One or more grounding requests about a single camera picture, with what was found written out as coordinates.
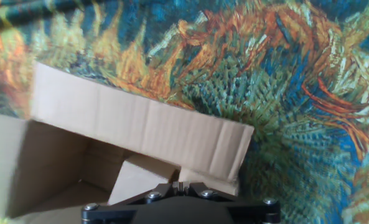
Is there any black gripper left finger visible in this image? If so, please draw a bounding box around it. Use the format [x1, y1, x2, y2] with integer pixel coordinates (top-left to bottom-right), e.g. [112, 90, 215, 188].
[80, 182, 182, 224]

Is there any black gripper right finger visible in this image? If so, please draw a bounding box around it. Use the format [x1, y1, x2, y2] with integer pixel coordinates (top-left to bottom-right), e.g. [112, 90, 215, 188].
[181, 182, 281, 224]

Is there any large cardboard box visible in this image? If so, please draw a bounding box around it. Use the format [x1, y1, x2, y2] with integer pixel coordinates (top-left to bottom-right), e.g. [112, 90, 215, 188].
[0, 61, 255, 224]

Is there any sunflower painting tablecloth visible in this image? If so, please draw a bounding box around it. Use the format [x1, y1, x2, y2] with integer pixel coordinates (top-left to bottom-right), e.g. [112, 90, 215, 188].
[0, 0, 369, 224]

